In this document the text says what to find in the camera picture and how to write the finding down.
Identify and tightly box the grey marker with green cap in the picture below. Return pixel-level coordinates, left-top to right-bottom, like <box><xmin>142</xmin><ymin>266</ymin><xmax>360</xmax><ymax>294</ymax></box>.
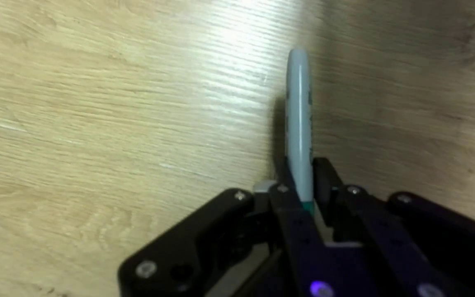
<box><xmin>284</xmin><ymin>46</ymin><xmax>320</xmax><ymax>218</ymax></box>

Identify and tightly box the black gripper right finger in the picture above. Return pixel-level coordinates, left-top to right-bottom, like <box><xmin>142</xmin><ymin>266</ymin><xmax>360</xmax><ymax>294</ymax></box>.
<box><xmin>310</xmin><ymin>155</ymin><xmax>475</xmax><ymax>297</ymax></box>

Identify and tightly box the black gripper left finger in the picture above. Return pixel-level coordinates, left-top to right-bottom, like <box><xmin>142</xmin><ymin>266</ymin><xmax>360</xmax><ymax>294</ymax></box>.
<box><xmin>117</xmin><ymin>159</ymin><xmax>371</xmax><ymax>297</ymax></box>

